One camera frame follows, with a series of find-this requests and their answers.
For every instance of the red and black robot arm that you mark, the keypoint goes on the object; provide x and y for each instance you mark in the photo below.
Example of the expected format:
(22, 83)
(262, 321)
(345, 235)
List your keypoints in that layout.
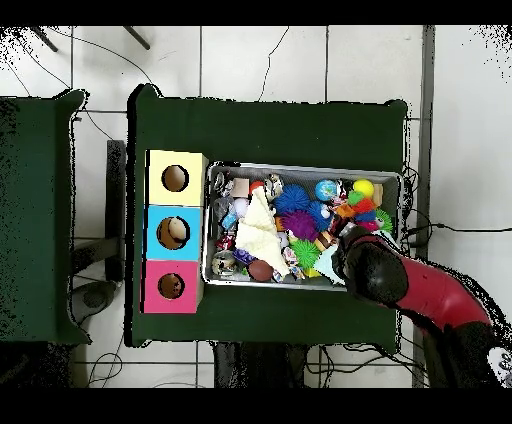
(440, 292)

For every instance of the wooden box with three holes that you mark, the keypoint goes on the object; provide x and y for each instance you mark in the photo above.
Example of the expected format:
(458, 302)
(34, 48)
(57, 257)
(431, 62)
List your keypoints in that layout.
(156, 192)

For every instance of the blue spiky toy with eyes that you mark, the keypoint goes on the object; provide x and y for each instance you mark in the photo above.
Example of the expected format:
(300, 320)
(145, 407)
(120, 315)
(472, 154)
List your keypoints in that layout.
(318, 212)

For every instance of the mint green knitted cloth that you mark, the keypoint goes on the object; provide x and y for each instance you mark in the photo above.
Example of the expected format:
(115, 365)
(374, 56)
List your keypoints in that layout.
(326, 264)

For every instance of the yellow ball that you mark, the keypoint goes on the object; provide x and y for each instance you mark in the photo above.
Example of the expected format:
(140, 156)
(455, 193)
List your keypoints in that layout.
(363, 188)

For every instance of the globe print ball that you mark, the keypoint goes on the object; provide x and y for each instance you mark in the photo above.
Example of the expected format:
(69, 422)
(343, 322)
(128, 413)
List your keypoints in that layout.
(325, 190)

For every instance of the purple spiky toy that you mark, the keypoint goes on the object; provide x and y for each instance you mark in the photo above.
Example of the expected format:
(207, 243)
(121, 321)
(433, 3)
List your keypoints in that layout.
(300, 225)

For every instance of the bright green spiky ball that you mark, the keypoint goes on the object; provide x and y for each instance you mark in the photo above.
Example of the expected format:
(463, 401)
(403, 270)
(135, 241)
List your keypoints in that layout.
(304, 254)

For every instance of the blue spiky ball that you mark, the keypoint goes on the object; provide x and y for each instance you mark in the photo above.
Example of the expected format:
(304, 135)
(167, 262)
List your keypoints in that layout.
(292, 198)

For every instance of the cream knitted cloth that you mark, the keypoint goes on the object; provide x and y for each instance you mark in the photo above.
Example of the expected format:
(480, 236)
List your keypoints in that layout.
(258, 236)

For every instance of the brown toy football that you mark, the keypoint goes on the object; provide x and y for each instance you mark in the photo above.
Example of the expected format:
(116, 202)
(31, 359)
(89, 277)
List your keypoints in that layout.
(260, 271)

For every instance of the dark green tablecloth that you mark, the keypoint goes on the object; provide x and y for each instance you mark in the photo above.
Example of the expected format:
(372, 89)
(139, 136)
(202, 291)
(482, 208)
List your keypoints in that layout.
(260, 132)
(48, 240)

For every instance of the black upright panel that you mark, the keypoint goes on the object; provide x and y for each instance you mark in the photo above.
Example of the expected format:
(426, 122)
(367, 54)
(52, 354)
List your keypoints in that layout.
(116, 200)

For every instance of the grey stand base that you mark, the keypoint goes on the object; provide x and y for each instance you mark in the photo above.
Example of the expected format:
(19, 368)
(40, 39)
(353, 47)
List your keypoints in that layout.
(96, 298)

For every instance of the black stand leg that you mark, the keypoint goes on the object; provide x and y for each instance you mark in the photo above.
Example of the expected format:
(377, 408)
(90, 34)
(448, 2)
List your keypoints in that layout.
(44, 38)
(136, 38)

